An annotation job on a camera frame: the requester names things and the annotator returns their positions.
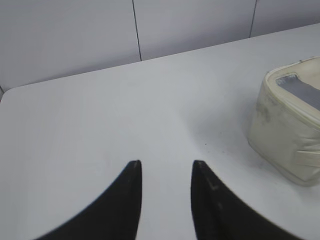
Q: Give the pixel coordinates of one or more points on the cream zippered lunch bag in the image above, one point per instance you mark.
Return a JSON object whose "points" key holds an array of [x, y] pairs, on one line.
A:
{"points": [[285, 126]]}

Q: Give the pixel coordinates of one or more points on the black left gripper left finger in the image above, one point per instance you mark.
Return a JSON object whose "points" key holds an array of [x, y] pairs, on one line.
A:
{"points": [[114, 215]]}

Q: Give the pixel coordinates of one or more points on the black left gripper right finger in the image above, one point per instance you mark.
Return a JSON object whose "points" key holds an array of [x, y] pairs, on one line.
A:
{"points": [[251, 204]]}

